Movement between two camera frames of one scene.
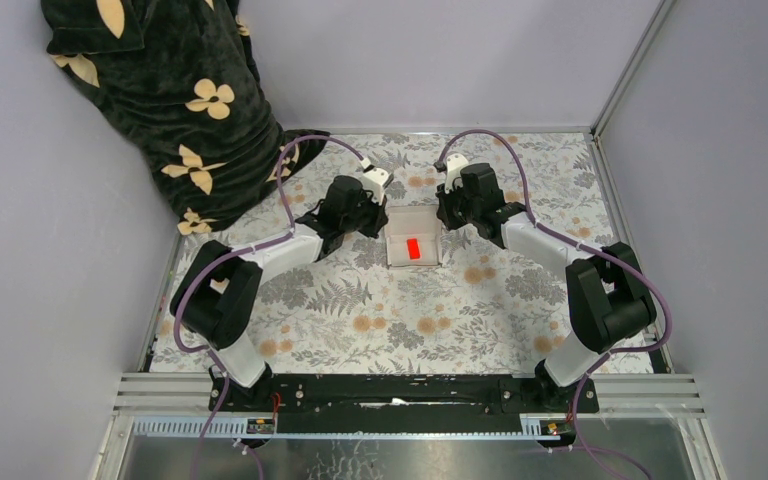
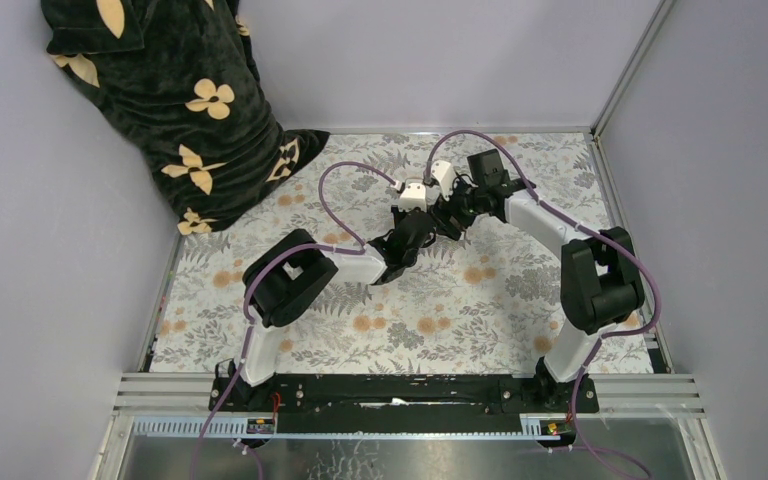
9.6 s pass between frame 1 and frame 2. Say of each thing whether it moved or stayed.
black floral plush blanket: stayed
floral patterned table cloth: stayed
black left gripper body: moved
